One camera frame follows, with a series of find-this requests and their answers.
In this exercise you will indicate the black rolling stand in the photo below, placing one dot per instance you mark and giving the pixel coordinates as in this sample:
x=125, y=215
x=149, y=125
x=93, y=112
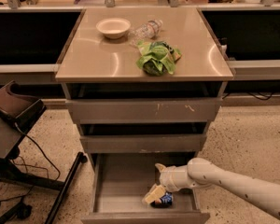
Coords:
x=18, y=115

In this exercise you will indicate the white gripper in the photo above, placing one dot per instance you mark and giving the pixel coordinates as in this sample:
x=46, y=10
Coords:
x=167, y=178

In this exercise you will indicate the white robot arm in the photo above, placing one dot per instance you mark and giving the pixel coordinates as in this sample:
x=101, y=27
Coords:
x=199, y=173

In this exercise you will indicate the bottom grey open drawer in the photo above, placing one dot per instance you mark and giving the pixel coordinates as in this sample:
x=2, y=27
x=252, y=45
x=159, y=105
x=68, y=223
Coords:
x=122, y=180

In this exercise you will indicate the white paper bowl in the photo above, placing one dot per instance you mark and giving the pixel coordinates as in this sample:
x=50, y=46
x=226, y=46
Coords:
x=113, y=28

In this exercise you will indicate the middle grey drawer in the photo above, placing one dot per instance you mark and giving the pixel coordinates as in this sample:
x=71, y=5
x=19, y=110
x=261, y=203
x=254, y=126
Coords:
x=156, y=143

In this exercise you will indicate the clear plastic water bottle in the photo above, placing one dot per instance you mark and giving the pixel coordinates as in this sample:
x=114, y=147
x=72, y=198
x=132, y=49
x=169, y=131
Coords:
x=148, y=30

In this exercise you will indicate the grey drawer cabinet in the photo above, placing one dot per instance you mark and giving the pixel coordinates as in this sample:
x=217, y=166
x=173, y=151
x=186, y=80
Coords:
x=142, y=85

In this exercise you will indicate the green chip bag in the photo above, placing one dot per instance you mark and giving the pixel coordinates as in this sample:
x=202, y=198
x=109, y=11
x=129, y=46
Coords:
x=157, y=58

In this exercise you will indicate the top grey drawer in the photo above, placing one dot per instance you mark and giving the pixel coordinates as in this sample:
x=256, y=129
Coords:
x=136, y=111

